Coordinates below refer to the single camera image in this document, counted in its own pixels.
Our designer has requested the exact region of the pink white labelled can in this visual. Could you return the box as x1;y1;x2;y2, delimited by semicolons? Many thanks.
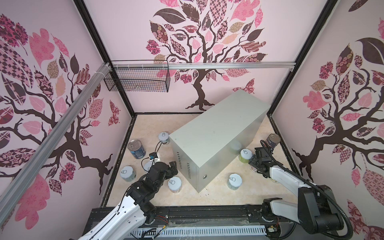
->
168;177;182;193

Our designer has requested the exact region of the orange labelled can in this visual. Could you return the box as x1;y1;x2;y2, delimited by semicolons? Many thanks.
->
144;161;153;172

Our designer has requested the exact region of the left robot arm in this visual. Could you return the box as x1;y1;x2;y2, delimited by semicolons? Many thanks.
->
80;161;178;240

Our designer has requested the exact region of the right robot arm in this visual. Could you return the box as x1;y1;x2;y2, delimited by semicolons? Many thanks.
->
249;146;354;240

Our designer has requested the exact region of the green labelled can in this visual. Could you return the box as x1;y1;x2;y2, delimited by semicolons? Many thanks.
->
239;149;253;164

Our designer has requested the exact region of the brown labelled can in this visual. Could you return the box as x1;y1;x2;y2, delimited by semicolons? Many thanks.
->
266;134;281;149

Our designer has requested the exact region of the grey teal can front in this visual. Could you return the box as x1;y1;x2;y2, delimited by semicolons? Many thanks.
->
227;174;243;191

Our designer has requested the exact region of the tall blue labelled can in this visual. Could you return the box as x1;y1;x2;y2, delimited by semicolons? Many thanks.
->
127;140;146;159

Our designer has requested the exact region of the small light blue can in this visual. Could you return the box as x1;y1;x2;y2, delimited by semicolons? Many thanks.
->
158;132;170;145

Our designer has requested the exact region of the grey metal cabinet box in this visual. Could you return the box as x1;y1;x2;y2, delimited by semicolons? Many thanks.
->
170;90;270;193

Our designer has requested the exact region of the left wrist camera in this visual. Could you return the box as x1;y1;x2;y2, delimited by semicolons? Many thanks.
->
149;152;160;163

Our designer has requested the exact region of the white slotted cable duct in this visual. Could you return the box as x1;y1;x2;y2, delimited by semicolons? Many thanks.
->
128;226;267;240

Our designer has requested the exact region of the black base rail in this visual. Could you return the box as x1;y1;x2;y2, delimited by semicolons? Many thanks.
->
83;205;301;229

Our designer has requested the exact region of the back aluminium rail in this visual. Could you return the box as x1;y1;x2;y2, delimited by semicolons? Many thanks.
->
113;61;296;70

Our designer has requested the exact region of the aluminium rail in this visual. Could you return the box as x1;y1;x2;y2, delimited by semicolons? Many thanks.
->
1;63;111;224
113;61;296;70

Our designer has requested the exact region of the black wire mesh basket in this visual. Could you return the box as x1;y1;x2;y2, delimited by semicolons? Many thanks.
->
104;60;171;93

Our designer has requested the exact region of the left aluminium rail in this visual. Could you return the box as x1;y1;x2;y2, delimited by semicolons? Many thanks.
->
1;63;111;224

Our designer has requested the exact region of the black right corner post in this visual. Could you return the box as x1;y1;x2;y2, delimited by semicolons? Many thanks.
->
267;0;339;119

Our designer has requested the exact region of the black corner frame post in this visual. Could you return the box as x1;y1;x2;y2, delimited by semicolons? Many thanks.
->
74;0;136;118

